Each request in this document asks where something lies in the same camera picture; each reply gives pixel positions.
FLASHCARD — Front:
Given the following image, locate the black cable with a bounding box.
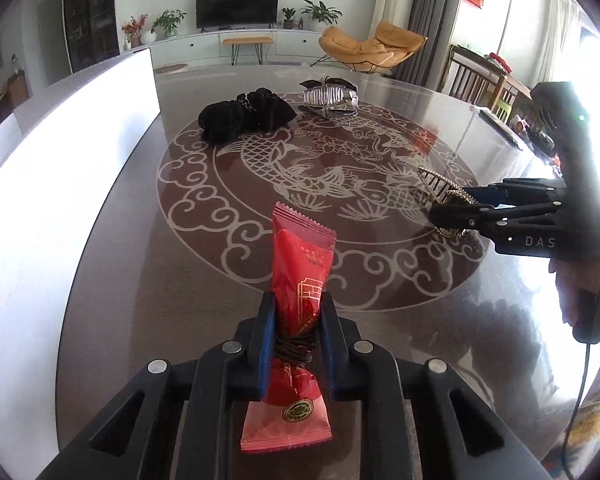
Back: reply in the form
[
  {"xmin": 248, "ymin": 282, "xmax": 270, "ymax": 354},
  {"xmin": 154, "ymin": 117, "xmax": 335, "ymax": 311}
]
[{"xmin": 562, "ymin": 342, "xmax": 593, "ymax": 480}]

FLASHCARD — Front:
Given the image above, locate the wooden bench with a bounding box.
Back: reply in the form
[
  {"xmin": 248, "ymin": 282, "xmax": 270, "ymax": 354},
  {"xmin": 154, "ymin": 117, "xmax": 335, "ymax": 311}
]
[{"xmin": 222, "ymin": 36, "xmax": 274, "ymax": 66}]

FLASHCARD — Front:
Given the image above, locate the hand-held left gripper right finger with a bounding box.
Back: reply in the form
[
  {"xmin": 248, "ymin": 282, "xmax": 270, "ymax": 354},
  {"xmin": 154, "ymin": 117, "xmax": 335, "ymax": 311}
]
[{"xmin": 320, "ymin": 292, "xmax": 556, "ymax": 480}]

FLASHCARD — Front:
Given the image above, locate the black velvet scrunchie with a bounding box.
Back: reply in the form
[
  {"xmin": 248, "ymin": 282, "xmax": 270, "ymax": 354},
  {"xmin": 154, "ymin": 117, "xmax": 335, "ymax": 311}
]
[{"xmin": 198, "ymin": 87, "xmax": 297, "ymax": 145}]

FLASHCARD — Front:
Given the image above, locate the grey curtain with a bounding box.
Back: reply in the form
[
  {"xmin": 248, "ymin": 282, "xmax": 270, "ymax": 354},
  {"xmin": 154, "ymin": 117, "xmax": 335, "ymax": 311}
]
[{"xmin": 402, "ymin": 0, "xmax": 468, "ymax": 88}]

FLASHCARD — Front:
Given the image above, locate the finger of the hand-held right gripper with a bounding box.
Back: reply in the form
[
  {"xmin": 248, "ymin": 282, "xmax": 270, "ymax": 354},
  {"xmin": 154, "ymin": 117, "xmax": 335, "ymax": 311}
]
[
  {"xmin": 428, "ymin": 200, "xmax": 556, "ymax": 236},
  {"xmin": 462, "ymin": 179, "xmax": 566, "ymax": 206}
]

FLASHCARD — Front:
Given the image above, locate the white TV cabinet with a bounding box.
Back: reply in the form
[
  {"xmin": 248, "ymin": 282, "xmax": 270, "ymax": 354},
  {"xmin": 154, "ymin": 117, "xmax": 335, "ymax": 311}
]
[{"xmin": 122, "ymin": 29, "xmax": 331, "ymax": 66}]

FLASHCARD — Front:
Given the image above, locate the black television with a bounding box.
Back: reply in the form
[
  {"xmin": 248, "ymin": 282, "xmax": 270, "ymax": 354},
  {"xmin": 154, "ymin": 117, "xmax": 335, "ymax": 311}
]
[{"xmin": 196, "ymin": 0, "xmax": 281, "ymax": 30}]

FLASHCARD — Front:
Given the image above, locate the red flower arrangement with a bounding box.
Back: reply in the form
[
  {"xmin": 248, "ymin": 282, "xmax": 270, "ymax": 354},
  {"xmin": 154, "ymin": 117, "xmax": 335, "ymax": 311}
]
[{"xmin": 121, "ymin": 14, "xmax": 148, "ymax": 48}]

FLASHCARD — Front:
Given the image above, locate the red snack packet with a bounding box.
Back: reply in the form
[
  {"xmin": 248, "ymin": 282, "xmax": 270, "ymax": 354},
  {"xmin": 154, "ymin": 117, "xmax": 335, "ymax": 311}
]
[{"xmin": 240, "ymin": 201, "xmax": 337, "ymax": 453}]

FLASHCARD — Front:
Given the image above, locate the orange lounge chair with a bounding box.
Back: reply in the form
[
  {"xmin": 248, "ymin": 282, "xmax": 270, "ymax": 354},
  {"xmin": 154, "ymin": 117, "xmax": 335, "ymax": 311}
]
[{"xmin": 319, "ymin": 21, "xmax": 428, "ymax": 73}]

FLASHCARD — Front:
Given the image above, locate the bushy green potted plant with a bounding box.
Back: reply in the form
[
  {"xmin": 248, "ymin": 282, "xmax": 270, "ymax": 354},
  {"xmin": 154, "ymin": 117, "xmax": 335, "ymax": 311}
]
[{"xmin": 151, "ymin": 9, "xmax": 187, "ymax": 38}]

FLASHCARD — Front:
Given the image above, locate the wooden dining chair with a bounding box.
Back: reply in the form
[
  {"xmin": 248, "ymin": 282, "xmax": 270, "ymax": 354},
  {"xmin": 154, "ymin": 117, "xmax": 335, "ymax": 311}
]
[{"xmin": 447, "ymin": 45, "xmax": 536, "ymax": 121}]

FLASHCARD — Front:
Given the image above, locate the person's right hand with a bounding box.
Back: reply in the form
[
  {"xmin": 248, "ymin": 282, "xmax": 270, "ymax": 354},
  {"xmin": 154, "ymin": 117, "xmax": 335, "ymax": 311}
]
[{"xmin": 552, "ymin": 255, "xmax": 600, "ymax": 341}]

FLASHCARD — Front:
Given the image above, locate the dark display cabinet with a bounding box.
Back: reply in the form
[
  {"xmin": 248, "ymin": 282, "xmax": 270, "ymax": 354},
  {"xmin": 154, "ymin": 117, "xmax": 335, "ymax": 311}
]
[{"xmin": 62, "ymin": 0, "xmax": 121, "ymax": 75}]

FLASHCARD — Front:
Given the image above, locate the large leafy potted plant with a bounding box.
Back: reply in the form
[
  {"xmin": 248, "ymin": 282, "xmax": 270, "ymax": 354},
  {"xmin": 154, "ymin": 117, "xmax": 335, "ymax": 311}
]
[{"xmin": 301, "ymin": 0, "xmax": 343, "ymax": 32}]

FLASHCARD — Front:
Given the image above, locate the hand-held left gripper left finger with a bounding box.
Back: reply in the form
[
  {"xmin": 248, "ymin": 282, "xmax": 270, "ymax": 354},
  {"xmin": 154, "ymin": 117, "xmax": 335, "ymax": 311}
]
[{"xmin": 35, "ymin": 290, "xmax": 278, "ymax": 480}]

